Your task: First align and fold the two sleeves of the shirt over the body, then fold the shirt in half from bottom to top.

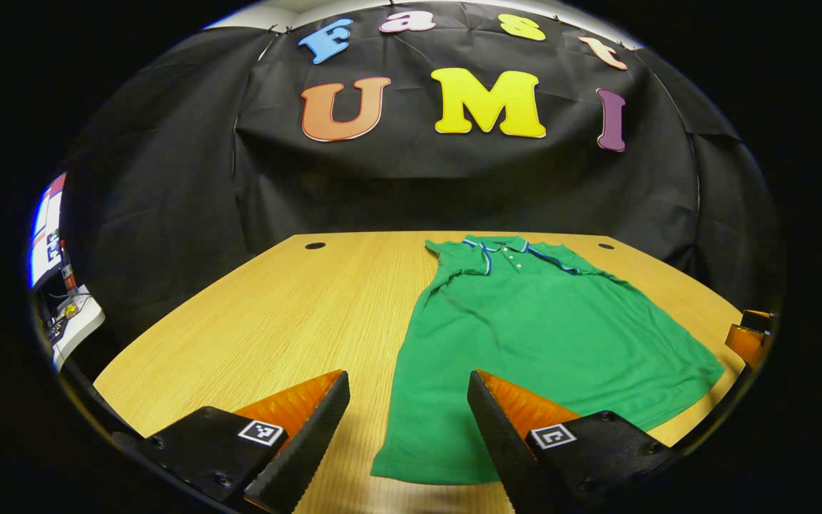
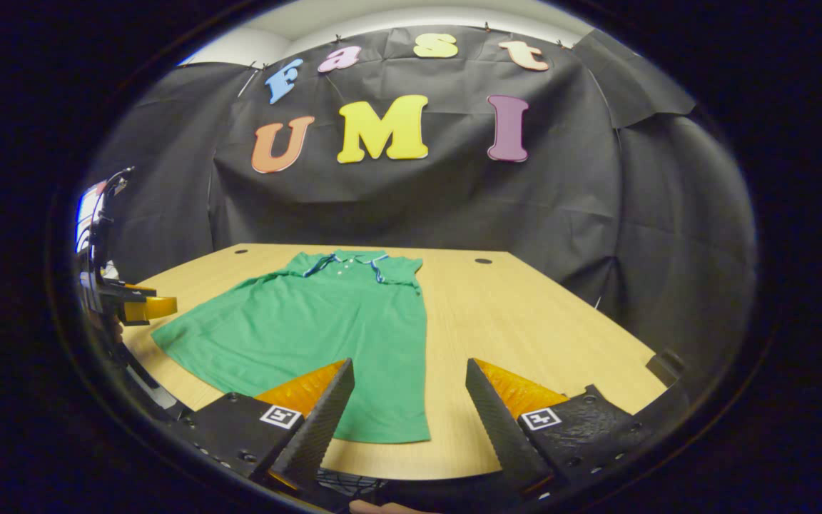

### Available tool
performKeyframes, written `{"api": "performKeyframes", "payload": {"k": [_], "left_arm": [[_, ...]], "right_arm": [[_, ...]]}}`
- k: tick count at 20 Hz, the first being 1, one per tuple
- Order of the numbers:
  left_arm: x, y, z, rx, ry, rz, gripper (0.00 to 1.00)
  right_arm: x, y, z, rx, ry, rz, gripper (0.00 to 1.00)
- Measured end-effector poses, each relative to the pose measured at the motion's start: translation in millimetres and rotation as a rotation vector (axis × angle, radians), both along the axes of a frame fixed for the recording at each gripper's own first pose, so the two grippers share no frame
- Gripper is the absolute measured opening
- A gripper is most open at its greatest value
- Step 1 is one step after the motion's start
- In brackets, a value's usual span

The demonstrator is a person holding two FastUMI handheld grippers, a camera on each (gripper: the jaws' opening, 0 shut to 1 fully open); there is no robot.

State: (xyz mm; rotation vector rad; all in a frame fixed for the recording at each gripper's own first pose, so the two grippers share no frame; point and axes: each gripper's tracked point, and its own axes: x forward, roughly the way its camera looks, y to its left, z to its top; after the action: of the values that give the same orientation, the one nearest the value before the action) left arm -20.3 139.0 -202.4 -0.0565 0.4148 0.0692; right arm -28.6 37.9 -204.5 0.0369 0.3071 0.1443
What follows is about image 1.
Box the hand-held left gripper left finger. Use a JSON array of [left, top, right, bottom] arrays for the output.
[[111, 369, 352, 514]]

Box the green T-shirt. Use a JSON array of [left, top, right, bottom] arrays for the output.
[[370, 234, 727, 486]]

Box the computer monitor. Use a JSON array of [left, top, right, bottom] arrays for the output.
[[29, 171, 69, 290]]

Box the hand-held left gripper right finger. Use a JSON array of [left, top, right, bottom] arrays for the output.
[[467, 369, 671, 514]]

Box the white side desk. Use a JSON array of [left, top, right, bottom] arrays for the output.
[[47, 286, 106, 372]]

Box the black backdrop cloth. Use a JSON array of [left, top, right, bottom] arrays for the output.
[[58, 0, 783, 343]]

